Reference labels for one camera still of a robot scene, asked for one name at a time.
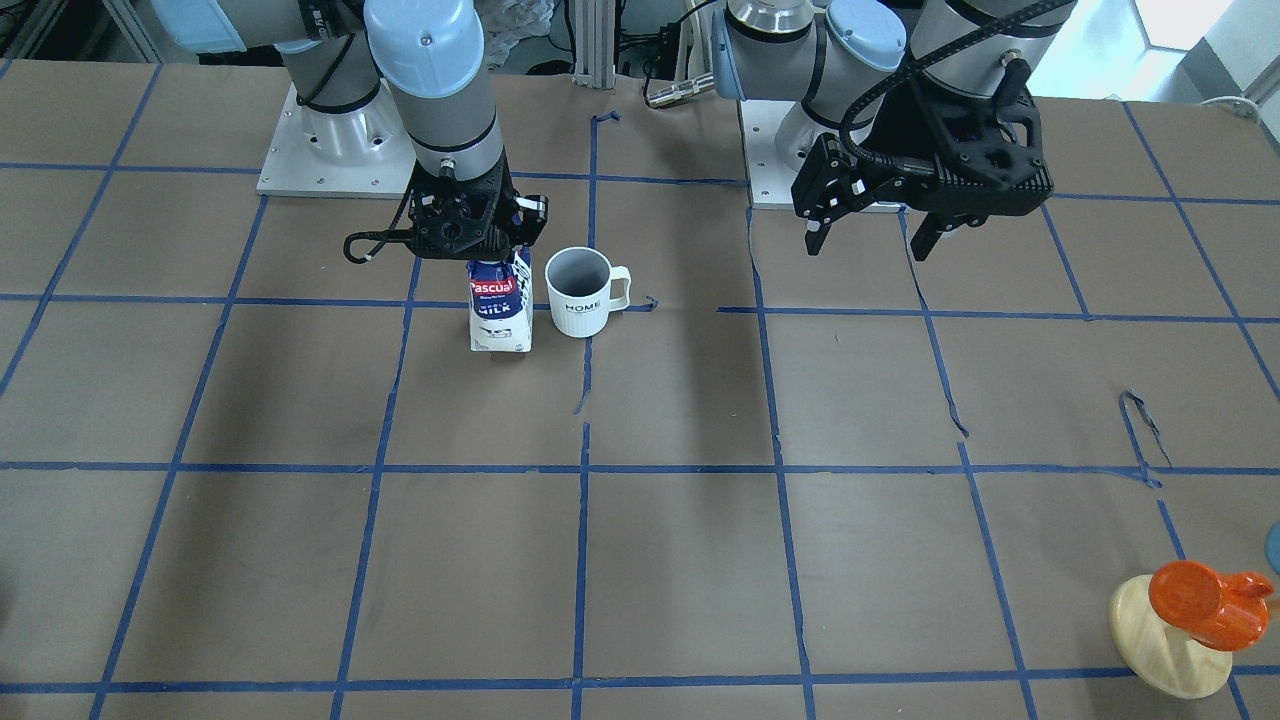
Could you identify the orange mug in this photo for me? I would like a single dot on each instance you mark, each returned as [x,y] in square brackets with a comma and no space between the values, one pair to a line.
[1223,612]

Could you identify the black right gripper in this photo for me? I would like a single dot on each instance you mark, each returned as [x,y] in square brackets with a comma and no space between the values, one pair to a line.
[528,209]

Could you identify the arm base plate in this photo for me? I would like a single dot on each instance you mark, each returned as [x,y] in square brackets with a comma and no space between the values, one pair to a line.
[776,136]
[362,154]

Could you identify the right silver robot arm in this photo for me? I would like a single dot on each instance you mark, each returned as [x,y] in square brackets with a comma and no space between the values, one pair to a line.
[427,58]

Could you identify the milk carton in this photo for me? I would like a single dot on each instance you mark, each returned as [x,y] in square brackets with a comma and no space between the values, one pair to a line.
[500,293]

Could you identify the wooden mug tree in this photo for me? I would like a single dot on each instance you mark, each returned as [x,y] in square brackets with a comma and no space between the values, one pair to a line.
[1164,657]

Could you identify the aluminium frame post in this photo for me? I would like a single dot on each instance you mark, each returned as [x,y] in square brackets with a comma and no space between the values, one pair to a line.
[594,27]

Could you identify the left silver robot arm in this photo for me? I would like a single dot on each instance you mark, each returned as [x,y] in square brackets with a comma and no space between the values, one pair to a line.
[839,60]

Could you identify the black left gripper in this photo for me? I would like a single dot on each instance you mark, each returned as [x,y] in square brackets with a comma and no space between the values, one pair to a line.
[908,133]

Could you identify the white ribbed mug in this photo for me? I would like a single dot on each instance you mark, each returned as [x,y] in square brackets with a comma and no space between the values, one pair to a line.
[584,289]

